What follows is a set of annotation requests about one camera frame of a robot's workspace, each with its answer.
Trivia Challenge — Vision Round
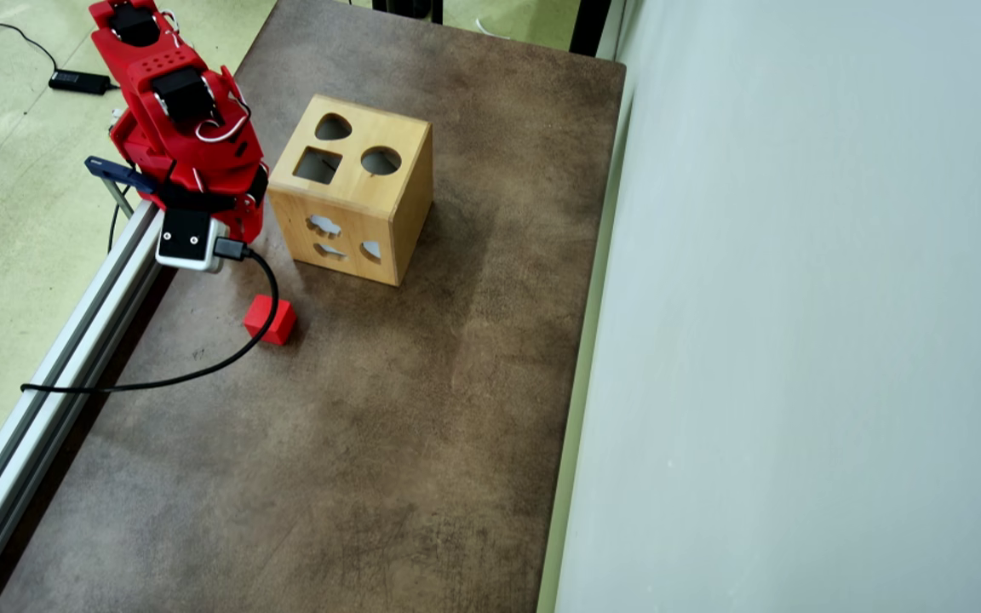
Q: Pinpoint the black power adapter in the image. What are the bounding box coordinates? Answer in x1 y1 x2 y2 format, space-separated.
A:
49 70 113 96

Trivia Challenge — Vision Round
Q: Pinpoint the black vertical post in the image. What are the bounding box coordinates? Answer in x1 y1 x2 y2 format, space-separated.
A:
570 0 612 58

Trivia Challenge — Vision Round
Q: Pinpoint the wooden shape sorter box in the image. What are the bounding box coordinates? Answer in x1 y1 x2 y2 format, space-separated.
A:
265 94 434 287

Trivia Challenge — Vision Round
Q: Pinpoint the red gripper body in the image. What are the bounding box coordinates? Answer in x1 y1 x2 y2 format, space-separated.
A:
150 128 271 246

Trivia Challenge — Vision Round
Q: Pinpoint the black stand base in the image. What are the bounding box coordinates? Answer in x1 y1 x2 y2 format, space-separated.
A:
371 0 445 25

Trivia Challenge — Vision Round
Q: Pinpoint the blue clamp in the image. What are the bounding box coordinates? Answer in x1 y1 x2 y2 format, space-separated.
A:
84 156 159 219

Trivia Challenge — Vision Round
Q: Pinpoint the red cube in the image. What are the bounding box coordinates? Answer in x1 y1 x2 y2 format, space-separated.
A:
244 295 297 346

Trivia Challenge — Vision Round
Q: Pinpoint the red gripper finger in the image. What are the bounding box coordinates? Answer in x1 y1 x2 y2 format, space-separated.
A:
230 203 267 246

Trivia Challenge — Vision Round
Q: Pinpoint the aluminium profile rail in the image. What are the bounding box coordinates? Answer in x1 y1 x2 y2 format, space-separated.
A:
0 198 193 613

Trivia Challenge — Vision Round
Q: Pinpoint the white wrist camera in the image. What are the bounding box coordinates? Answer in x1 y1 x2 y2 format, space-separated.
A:
155 209 228 274

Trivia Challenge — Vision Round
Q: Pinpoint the black camera cable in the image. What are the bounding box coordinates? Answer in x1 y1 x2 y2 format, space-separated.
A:
20 238 280 395

